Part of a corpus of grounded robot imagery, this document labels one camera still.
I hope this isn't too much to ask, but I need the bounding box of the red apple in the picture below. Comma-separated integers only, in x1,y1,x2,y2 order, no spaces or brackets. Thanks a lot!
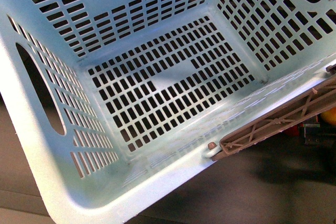
283,125,300,137

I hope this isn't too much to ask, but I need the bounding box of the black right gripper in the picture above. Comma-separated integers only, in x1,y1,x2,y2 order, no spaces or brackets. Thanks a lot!
299,123,335,144

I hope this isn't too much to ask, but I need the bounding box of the light teal plastic basket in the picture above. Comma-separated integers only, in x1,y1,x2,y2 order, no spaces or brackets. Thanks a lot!
1,0,335,223

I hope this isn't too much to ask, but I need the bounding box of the yellow red mango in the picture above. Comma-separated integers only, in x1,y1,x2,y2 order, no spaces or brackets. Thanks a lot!
321,108,336,125

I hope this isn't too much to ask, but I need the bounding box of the brown basket handle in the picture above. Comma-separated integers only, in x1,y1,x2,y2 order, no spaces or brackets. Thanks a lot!
211,65,335,161

